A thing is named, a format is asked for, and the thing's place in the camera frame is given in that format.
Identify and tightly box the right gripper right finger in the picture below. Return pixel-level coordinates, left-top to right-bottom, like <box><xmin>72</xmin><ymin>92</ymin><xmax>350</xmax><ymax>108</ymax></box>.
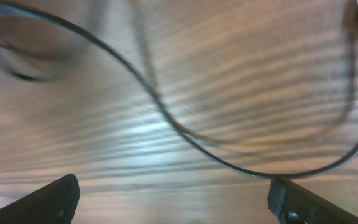
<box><xmin>267</xmin><ymin>178</ymin><xmax>358</xmax><ymax>224</ymax></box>

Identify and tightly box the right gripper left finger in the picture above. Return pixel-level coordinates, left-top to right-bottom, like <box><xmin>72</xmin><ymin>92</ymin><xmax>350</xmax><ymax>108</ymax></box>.
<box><xmin>0</xmin><ymin>174</ymin><xmax>80</xmax><ymax>224</ymax></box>

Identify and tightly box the black USB cable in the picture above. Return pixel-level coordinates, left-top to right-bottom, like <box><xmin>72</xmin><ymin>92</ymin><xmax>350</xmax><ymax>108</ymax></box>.
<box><xmin>0</xmin><ymin>0</ymin><xmax>358</xmax><ymax>180</ymax></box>

